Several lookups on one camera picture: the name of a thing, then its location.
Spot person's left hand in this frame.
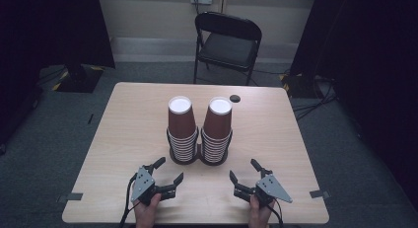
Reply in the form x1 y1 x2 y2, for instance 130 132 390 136
133 192 163 228

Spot stack of brown paper cups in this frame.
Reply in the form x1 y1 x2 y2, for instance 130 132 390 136
200 96 234 164
166 95 200 164

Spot grey tape strip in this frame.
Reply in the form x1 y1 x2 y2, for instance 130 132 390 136
56 191 84 204
309 189 331 199

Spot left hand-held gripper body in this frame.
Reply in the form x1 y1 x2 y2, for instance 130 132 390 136
129 166 163 207

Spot black floor cables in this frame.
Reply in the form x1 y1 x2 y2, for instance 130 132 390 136
291 77 339 121

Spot black folding chair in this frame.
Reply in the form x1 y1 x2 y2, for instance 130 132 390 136
192 11 263 87

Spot black stand base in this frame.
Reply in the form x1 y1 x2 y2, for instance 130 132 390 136
279 72 331 100
51 64 106 94

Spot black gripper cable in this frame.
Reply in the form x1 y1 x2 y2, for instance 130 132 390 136
266 197 286 228
118 172 141 228

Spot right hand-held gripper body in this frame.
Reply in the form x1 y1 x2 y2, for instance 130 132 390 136
253 173 294 208

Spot dark curtain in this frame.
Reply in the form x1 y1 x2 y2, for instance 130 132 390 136
289 0 418 202

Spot person's right hand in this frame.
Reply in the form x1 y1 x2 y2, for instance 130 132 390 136
247 194 276 228

